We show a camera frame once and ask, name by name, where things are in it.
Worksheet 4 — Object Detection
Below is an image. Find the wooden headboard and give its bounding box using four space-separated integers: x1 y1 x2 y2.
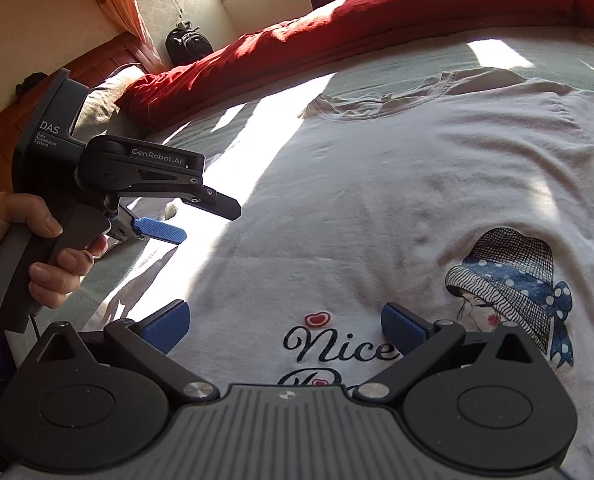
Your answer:
0 32 163 192

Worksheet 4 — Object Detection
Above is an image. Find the green plaid bed blanket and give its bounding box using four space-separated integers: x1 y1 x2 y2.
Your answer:
40 26 594 328

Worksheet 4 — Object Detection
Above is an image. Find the black backpack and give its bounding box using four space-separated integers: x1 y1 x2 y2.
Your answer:
165 21 213 66

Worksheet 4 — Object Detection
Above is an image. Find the white printed t-shirt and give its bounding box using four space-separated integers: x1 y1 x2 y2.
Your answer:
98 68 594 479

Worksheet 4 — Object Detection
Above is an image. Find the red duvet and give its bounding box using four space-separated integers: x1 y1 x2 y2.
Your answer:
116 0 594 131

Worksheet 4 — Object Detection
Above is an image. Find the green plaid pillow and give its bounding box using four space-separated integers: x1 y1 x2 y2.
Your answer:
72 64 148 143

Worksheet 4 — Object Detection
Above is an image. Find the person left hand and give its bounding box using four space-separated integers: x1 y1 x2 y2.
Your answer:
0 192 107 309

